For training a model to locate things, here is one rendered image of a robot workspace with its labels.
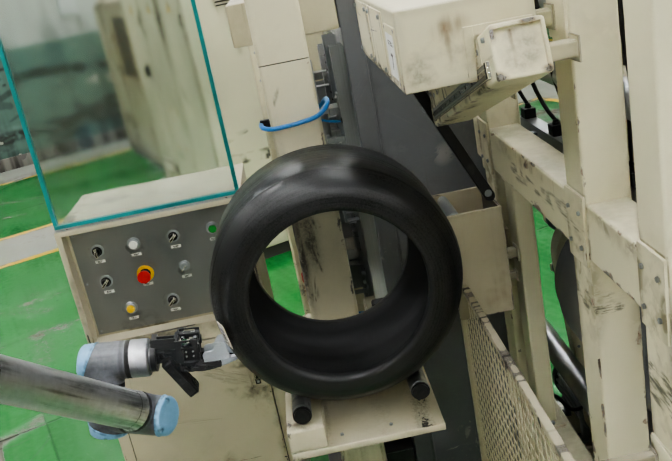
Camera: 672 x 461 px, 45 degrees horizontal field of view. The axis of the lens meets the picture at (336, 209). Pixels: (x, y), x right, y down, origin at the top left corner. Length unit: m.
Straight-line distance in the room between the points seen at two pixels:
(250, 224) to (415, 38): 0.57
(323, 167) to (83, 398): 0.68
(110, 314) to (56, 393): 0.94
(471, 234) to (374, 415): 0.52
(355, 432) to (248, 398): 0.70
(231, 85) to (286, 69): 3.13
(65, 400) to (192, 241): 0.90
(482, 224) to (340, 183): 0.53
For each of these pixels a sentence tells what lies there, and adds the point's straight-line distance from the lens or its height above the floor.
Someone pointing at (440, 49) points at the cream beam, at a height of 1.70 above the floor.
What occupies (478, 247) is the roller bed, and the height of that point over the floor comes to 1.10.
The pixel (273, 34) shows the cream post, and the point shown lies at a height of 1.73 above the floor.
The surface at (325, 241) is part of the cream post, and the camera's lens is 2.14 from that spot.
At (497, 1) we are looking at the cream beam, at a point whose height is 1.77.
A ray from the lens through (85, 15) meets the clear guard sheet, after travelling 2.35.
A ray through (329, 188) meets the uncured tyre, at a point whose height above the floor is 1.43.
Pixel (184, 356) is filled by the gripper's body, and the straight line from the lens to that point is 1.96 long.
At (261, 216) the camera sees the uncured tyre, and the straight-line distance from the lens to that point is 1.72.
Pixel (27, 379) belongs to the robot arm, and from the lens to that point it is 1.63.
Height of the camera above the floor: 1.91
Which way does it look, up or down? 18 degrees down
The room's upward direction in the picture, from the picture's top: 11 degrees counter-clockwise
